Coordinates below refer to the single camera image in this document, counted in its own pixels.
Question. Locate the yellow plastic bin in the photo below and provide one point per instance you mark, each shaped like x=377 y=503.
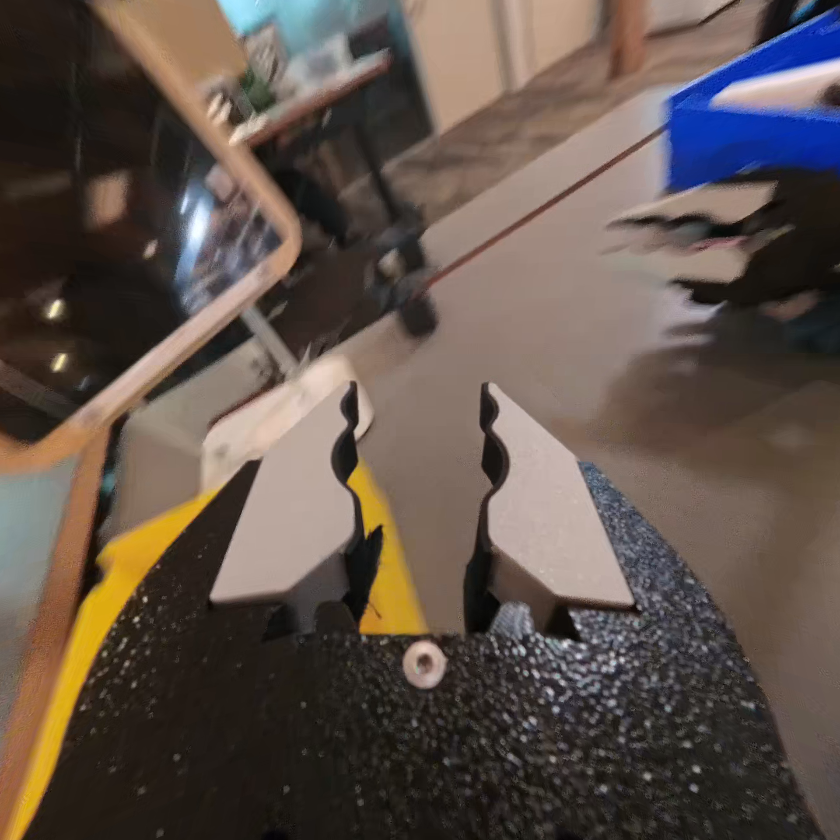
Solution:
x=131 y=558

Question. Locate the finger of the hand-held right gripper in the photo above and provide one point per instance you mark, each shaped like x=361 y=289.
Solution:
x=709 y=226

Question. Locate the grey desk with wood edge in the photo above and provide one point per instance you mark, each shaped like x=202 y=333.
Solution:
x=315 y=105

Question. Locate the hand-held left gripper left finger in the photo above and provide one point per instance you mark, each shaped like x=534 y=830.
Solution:
x=289 y=525

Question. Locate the wooden support post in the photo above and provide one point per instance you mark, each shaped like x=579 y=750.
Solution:
x=627 y=39

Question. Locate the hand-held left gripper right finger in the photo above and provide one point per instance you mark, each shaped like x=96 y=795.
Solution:
x=558 y=538

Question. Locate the white door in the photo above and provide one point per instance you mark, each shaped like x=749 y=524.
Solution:
x=551 y=39
x=459 y=65

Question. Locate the clear plastic container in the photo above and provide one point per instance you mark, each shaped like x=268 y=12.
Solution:
x=318 y=62

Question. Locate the blue bin with white label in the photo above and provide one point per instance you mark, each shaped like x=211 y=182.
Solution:
x=735 y=144

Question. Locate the white rounded object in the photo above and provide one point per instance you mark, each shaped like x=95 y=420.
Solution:
x=774 y=88

